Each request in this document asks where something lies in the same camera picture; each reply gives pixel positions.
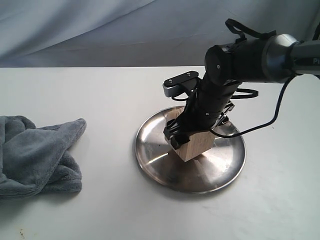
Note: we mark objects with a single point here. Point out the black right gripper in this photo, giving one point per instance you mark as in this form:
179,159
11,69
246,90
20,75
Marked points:
194,120

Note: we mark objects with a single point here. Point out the wooden block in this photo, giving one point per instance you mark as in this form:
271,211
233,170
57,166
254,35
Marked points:
198,143

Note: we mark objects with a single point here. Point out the grey fleece cloth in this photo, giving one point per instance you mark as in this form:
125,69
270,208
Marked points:
37,160

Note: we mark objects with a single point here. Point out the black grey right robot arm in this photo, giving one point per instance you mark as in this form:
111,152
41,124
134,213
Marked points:
254,57

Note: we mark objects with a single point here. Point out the round steel plate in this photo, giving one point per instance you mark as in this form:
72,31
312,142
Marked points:
210,171

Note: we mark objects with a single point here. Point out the black stand pole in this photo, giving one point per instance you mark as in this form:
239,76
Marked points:
316,30

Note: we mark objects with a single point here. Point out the white backdrop cloth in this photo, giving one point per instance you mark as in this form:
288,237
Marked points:
137,33

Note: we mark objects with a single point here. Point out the wrist camera with black bracket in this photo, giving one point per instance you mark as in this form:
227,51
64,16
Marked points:
181,84

